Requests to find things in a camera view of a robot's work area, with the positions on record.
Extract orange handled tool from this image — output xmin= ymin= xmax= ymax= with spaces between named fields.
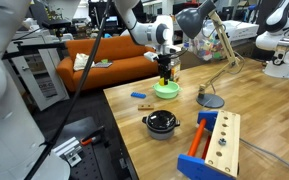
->
xmin=80 ymin=125 xmax=106 ymax=147

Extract yellow lemon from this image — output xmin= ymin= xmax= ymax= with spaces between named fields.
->
xmin=158 ymin=77 xmax=169 ymax=87

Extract white box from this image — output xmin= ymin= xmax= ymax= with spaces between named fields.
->
xmin=202 ymin=19 xmax=260 ymax=43

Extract orange sofa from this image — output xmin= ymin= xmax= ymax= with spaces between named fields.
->
xmin=55 ymin=34 xmax=162 ymax=94

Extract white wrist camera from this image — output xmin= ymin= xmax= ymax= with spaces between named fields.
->
xmin=143 ymin=50 xmax=160 ymax=63

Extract aluminium bracket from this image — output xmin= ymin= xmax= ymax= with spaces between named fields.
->
xmin=51 ymin=136 xmax=84 ymax=168

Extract clear bin of coloured toys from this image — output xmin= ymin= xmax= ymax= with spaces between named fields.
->
xmin=186 ymin=29 xmax=232 ymax=63

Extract black perforated plate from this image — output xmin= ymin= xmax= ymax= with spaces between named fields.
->
xmin=43 ymin=115 xmax=139 ymax=180

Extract cream cloth bag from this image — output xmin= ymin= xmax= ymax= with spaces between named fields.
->
xmin=72 ymin=52 xmax=96 ymax=72

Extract blue toy brick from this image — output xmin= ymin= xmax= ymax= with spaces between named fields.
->
xmin=130 ymin=91 xmax=148 ymax=100

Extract computer monitor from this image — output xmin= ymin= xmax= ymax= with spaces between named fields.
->
xmin=104 ymin=15 xmax=119 ymax=28

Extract wooden block with two holes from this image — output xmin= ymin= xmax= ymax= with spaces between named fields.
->
xmin=136 ymin=103 xmax=155 ymax=112

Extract clear jar with toys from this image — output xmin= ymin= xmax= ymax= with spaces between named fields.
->
xmin=169 ymin=54 xmax=182 ymax=84

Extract wooden toy toolbox blue ends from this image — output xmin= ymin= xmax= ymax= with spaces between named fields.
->
xmin=176 ymin=109 xmax=242 ymax=180

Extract thick black hanging cable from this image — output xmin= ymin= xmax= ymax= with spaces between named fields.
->
xmin=23 ymin=0 xmax=114 ymax=180

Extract white leaning sign board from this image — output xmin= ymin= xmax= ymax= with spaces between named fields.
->
xmin=12 ymin=47 xmax=70 ymax=112

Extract grey wooden desk lamp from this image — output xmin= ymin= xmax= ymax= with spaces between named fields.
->
xmin=174 ymin=0 xmax=244 ymax=110

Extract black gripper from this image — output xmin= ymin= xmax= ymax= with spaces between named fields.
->
xmin=156 ymin=53 xmax=174 ymax=86

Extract light green pot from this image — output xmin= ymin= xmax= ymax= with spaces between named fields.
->
xmin=151 ymin=80 xmax=183 ymax=100

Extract grey pot with black lid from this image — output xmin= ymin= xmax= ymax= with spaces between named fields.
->
xmin=141 ymin=109 xmax=182 ymax=141

